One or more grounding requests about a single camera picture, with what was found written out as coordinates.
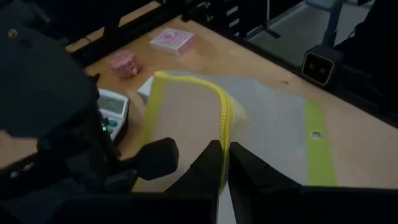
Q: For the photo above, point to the white mesh pouch yellow trim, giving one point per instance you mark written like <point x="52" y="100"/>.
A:
<point x="273" y="124"/>

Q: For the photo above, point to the pink round tape roll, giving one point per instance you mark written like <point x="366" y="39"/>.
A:
<point x="124" y="63"/>

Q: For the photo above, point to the pink card box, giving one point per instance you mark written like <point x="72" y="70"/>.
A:
<point x="172" y="40"/>

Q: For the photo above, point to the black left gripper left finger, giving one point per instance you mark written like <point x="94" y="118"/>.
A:
<point x="205" y="174"/>

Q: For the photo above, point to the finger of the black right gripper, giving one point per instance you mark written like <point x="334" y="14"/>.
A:
<point x="158" y="158"/>

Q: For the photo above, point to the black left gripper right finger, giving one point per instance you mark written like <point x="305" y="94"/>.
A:
<point x="248" y="174"/>

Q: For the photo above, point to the white power adapter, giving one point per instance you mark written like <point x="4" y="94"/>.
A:
<point x="145" y="90"/>

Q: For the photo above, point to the black object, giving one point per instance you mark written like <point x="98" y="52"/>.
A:
<point x="113" y="102"/>

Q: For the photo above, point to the blue-grey metal post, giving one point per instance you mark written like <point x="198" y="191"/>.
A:
<point x="332" y="25"/>

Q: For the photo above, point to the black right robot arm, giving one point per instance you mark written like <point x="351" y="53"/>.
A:
<point x="40" y="77"/>

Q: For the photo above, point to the black table-level camera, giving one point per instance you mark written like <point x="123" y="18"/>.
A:
<point x="318" y="65"/>

